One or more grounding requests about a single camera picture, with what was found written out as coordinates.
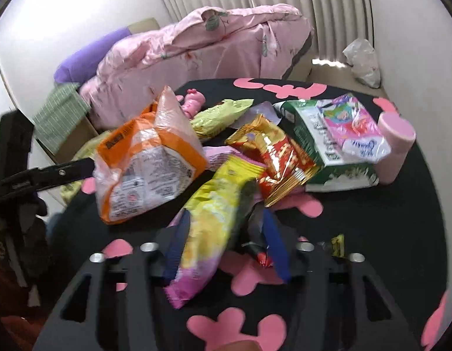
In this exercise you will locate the pink floral quilt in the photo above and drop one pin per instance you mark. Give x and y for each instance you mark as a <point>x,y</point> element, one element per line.
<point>208,43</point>

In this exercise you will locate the pink cylindrical cup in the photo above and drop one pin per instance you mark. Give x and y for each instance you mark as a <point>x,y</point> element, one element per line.
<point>401,136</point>

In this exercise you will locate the pink cartoon tissue pack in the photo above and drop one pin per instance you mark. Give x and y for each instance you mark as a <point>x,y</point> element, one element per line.
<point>354,129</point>

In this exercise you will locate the green white carton box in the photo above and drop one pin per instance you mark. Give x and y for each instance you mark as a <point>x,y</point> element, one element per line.
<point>338,171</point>

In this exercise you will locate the wooden bedside cabinet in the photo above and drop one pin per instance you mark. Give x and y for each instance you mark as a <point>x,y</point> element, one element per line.
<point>81,134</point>

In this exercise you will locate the clear lilac plastic packaging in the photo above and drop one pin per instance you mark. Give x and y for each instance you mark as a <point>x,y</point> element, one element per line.
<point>266,109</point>

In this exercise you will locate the light green snack bag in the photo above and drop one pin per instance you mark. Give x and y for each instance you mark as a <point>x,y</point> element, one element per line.
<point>212,121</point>

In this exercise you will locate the green striped cloth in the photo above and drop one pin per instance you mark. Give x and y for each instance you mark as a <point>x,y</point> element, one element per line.
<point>61,113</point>

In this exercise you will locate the yellow purple snack bag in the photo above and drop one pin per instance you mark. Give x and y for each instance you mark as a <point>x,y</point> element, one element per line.
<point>216,211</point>

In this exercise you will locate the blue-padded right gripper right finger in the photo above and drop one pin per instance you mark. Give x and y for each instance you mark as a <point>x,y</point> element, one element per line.
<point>276,247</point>

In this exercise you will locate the orange white snack bag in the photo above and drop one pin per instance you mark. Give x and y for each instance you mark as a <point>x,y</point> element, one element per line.
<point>147,161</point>

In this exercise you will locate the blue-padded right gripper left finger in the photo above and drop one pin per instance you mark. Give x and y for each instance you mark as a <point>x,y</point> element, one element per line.
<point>178,235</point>

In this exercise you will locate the pink caterpillar toy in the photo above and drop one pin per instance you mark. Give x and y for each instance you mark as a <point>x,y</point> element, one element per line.
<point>191,103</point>

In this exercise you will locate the red gold snack wrapper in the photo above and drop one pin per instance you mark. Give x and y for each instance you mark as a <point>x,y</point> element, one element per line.
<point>287,165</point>

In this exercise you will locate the purple pillow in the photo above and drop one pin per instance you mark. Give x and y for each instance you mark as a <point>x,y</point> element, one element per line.
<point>82,65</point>

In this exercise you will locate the white plastic bag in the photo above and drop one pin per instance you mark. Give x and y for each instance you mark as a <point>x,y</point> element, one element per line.
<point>362,58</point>

